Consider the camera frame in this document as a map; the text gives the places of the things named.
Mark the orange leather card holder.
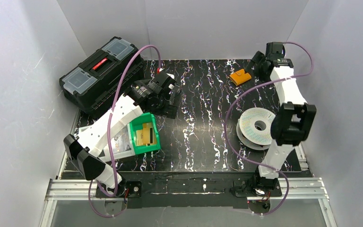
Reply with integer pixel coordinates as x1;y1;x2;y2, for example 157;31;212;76
229;69;252;86

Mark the white foam tray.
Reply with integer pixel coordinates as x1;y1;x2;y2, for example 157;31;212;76
78;124;137;163

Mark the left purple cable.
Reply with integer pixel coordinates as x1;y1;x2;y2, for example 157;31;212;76
87;44;163;218

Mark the aluminium frame rail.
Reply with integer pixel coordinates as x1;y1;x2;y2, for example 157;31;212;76
40;174;336;227

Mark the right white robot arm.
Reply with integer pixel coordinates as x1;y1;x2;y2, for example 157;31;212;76
250;42;317;191

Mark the green plastic bin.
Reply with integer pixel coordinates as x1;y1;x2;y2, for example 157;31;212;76
130;113;161;155

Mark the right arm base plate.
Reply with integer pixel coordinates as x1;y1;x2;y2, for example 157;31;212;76
230;179;282;199

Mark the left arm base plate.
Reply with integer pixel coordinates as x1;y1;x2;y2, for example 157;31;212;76
95;180;142;198

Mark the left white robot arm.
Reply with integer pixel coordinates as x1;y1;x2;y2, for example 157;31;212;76
63;70;178;190

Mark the black plastic toolbox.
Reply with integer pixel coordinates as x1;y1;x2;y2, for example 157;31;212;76
59;37;138;120

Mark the gold card in bin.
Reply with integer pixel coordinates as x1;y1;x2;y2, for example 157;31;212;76
136;122;154;146

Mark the white filament spool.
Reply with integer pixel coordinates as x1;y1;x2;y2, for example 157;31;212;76
236;107;276;151

